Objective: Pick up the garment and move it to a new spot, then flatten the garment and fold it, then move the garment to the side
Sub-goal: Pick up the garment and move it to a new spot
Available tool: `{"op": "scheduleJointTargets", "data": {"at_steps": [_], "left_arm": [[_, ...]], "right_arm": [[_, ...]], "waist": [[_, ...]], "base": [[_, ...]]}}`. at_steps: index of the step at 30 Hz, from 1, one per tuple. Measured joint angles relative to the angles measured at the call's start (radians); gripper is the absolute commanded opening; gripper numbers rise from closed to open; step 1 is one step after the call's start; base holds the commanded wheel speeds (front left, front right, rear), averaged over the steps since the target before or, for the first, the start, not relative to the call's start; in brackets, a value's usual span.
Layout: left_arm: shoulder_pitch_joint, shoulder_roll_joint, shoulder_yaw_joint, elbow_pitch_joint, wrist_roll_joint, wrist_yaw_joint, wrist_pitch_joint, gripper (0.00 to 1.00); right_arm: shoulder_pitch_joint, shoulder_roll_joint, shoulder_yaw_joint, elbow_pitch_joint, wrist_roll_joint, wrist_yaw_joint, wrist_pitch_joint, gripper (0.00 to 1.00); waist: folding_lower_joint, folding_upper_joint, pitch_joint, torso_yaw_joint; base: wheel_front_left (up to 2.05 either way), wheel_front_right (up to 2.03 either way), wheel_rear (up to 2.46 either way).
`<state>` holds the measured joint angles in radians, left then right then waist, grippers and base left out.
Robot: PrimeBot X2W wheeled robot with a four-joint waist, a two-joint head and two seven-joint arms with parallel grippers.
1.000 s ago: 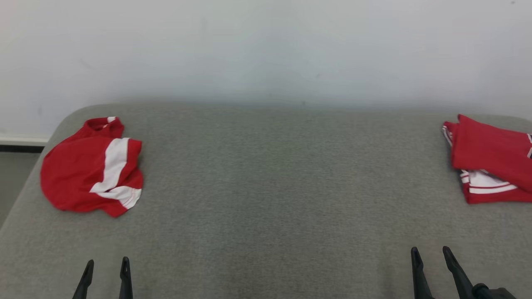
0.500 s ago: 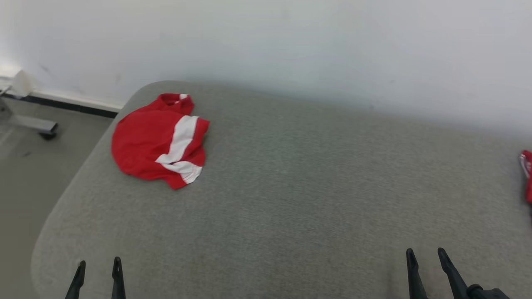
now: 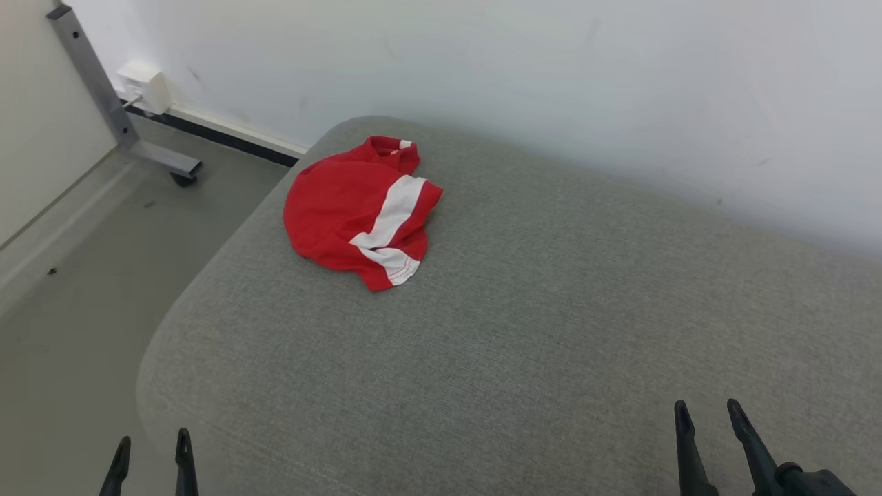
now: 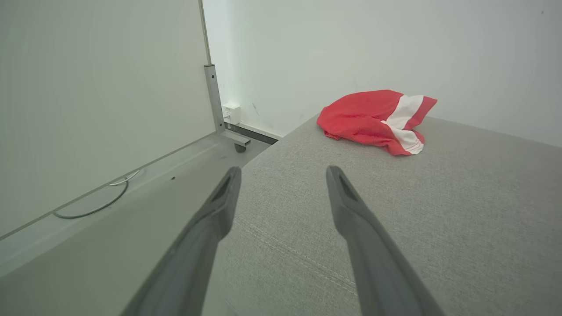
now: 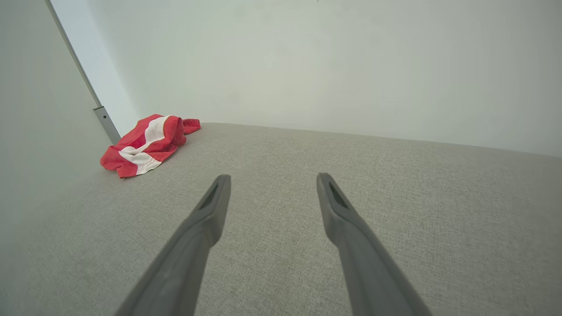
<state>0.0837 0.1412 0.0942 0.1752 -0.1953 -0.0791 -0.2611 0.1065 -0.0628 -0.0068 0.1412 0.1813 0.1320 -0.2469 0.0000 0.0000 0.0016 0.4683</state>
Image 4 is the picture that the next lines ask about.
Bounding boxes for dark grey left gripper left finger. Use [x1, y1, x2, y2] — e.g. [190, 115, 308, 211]
[121, 167, 242, 316]

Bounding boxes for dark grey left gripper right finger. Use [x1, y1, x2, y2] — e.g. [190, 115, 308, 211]
[326, 165, 446, 316]

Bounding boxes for red white shorts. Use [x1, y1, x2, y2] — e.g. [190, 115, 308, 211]
[317, 90, 437, 156]

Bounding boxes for grey fabric sofa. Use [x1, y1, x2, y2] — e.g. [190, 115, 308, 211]
[200, 113, 562, 316]

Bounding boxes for grey metal partition leg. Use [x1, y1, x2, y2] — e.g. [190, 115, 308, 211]
[198, 0, 251, 147]

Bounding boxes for white partition panel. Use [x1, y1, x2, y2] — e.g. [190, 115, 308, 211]
[0, 0, 216, 240]

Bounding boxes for white floor cable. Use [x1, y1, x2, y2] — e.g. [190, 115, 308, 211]
[108, 169, 141, 187]

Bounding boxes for dark floor cable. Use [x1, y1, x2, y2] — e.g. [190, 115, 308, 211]
[54, 180, 129, 219]

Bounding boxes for black white wall baseboard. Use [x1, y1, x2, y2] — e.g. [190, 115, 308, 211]
[224, 122, 279, 145]

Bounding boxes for white wall outlet box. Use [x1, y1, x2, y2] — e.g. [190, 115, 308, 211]
[222, 103, 241, 126]

